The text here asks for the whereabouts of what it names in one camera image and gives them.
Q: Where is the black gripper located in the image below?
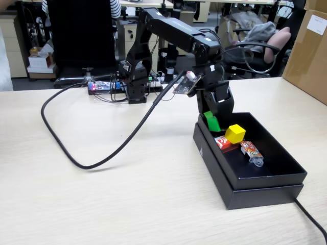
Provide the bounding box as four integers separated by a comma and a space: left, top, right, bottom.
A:
195, 81, 235, 129

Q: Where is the yellow wooden cube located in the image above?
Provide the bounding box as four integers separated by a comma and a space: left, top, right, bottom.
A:
224, 124, 246, 144

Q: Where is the red and white rectangular box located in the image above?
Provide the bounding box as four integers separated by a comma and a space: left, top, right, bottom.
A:
214, 135, 242, 153

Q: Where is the black cardboard box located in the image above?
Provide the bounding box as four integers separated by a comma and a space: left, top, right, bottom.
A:
193, 112, 308, 210

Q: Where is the cardboard box with white label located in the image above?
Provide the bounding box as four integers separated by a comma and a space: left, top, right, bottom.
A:
282, 9, 327, 106

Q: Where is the plain brown cardboard box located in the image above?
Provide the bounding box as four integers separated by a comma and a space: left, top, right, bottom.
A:
303, 0, 327, 11

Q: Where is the flat white box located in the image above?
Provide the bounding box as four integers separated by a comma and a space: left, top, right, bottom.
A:
27, 62, 57, 75

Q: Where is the wrapped candy packet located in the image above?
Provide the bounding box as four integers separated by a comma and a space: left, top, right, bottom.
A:
239, 137, 264, 168

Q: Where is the black office chair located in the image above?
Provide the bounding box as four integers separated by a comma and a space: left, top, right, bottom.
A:
222, 25, 282, 80

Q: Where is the black pole with white rings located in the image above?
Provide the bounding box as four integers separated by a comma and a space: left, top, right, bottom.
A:
158, 0, 184, 82

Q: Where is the grey cloth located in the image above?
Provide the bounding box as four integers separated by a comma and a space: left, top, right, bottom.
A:
241, 21, 276, 53

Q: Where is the pink cushion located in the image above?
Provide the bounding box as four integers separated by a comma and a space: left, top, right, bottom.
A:
263, 27, 292, 64

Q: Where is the beige desk cabinet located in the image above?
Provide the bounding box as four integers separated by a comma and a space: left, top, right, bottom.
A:
178, 11, 196, 56

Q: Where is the controller board with lit LEDs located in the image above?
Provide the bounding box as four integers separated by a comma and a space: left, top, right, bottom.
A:
87, 80, 122, 95

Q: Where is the black computer monitor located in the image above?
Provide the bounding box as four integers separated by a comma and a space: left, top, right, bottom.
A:
46, 0, 118, 85

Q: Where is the open white carton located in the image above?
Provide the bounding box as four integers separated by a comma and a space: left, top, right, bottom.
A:
38, 38, 56, 56

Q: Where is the white carton with brown side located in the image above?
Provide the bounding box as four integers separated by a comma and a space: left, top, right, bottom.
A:
28, 52, 55, 68

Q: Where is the beige drawer cabinet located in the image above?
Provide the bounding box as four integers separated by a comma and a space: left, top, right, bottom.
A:
0, 15, 28, 79

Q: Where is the person in white shirt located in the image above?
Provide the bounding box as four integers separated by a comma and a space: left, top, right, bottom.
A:
0, 25, 13, 92

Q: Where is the gripper camera circuit board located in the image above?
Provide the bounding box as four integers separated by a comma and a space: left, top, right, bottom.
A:
172, 71, 204, 98

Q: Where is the thick black camera cable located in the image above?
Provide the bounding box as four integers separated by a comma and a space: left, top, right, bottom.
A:
40, 70, 186, 170

